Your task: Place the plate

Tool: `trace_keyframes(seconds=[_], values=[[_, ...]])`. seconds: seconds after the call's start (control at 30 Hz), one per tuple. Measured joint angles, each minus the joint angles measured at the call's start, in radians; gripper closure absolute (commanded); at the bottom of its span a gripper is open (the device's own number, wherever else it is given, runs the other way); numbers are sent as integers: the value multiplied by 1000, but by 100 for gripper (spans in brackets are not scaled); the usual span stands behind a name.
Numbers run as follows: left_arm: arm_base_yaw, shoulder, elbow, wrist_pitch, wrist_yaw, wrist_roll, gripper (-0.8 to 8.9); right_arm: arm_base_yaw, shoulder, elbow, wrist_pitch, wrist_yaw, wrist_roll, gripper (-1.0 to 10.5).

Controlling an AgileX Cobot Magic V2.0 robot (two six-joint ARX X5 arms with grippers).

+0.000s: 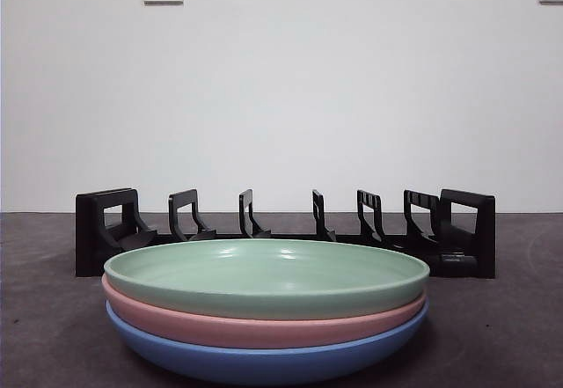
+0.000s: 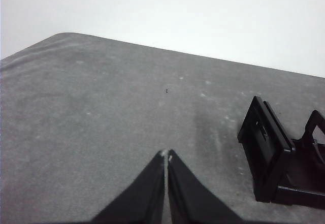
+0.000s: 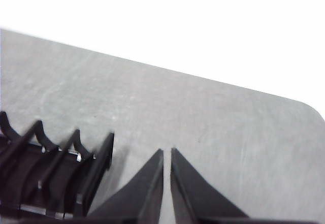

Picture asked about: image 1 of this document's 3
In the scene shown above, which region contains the green plastic plate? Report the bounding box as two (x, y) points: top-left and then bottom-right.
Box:
(103, 238), (431, 321)

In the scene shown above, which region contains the pink plastic plate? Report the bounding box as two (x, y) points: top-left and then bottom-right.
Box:
(101, 273), (428, 349)

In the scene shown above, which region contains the blue plastic plate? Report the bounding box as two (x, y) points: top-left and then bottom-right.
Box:
(105, 299), (430, 385)

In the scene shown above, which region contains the black plastic dish rack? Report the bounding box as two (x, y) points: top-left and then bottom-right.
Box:
(75, 187), (497, 280)

